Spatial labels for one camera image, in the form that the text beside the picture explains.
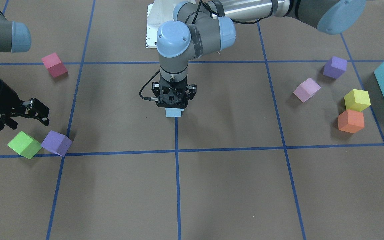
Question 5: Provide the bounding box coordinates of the magenta foam block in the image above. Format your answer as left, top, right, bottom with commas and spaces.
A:
41, 53, 68, 78

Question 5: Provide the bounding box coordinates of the yellow foam block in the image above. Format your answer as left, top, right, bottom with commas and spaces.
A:
344, 89, 371, 112

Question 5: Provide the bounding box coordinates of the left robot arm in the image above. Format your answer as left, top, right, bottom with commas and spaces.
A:
143, 0, 366, 107

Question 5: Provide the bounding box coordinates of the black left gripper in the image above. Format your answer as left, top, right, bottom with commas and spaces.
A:
151, 72, 197, 100

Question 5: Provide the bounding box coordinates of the orange foam block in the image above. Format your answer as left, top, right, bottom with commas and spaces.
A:
337, 109, 365, 133

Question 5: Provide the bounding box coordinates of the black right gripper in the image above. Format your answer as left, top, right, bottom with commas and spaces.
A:
0, 79, 49, 131

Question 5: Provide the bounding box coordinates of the light pink foam block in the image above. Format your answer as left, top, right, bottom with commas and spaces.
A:
293, 78, 321, 102

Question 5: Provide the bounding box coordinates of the green foam block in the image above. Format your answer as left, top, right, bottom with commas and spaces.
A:
7, 131, 42, 159

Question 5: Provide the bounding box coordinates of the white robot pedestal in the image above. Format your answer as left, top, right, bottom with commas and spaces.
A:
145, 0, 181, 48

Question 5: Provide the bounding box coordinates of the purple foam block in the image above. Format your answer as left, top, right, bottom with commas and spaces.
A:
41, 130, 73, 156
323, 56, 347, 79

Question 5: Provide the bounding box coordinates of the blue foam block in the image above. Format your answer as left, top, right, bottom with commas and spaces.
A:
165, 108, 184, 118

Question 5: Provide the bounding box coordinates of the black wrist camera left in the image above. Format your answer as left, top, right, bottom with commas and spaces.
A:
151, 82, 188, 108

